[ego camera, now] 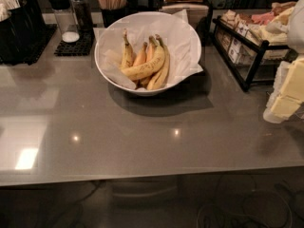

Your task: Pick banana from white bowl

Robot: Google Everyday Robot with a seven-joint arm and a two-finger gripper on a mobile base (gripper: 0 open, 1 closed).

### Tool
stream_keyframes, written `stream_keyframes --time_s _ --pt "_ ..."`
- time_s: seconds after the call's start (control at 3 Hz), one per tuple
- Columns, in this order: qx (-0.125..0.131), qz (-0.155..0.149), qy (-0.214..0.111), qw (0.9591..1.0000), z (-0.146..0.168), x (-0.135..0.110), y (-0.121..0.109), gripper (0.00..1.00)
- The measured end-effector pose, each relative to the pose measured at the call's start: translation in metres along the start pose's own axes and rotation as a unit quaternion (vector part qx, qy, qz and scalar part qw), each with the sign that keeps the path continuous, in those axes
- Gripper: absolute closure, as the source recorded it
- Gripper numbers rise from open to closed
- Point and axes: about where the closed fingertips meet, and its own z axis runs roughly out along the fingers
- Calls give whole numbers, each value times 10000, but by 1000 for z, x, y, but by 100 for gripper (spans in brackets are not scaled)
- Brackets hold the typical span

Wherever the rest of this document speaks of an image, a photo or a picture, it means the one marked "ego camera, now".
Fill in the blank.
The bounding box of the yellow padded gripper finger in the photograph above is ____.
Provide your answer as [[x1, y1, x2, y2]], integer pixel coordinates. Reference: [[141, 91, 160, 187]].
[[263, 95, 301, 124]]

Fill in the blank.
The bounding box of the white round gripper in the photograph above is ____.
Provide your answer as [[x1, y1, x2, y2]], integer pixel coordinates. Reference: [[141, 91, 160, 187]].
[[280, 0, 304, 102]]

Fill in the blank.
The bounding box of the large front yellow banana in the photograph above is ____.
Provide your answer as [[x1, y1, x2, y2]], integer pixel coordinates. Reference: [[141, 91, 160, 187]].
[[122, 36, 165, 81]]

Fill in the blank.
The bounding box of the white paper bowl liner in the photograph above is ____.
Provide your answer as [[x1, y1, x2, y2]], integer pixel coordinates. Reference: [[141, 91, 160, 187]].
[[94, 11, 201, 96]]

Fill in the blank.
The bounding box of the right yellow banana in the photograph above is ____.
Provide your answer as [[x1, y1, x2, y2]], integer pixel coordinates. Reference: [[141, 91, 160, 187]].
[[147, 35, 170, 90]]

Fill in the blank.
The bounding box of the orange-yellow banana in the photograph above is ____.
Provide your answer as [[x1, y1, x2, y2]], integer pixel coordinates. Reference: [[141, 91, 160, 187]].
[[140, 36, 158, 87], [133, 42, 147, 66]]

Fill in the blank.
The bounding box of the white ceramic bowl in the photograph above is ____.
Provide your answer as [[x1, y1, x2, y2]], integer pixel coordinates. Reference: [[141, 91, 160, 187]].
[[94, 10, 202, 97]]

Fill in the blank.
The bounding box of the orange-yellow middle banana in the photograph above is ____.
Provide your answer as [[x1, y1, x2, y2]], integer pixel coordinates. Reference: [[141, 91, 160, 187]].
[[133, 42, 147, 66]]

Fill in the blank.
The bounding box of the left spotted yellow banana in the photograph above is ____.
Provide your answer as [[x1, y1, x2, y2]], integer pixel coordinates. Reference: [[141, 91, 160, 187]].
[[120, 29, 133, 69]]

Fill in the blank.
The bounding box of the brown napkin dispenser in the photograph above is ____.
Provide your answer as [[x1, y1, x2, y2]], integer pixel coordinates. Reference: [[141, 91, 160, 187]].
[[159, 0, 213, 29]]

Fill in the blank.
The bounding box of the cup of wooden stirrers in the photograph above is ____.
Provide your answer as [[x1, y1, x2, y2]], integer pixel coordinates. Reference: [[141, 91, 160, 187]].
[[98, 0, 127, 28]]

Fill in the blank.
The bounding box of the dark pepper shaker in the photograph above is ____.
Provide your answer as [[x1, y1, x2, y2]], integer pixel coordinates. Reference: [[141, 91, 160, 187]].
[[70, 0, 93, 31]]

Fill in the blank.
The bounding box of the glass sugar dispenser black lid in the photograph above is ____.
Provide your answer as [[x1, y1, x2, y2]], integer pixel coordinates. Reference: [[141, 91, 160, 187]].
[[48, 0, 80, 44]]

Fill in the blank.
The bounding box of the large black rubber mat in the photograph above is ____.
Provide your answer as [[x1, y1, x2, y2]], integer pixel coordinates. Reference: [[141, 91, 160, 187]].
[[0, 24, 57, 66]]

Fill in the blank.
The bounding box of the black container with packets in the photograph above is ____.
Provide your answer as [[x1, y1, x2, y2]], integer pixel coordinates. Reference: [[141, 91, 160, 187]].
[[0, 0, 46, 64]]

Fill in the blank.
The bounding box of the black wire condiment rack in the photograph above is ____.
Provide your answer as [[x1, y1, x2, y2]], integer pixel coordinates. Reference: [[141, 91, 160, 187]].
[[210, 15, 298, 92]]

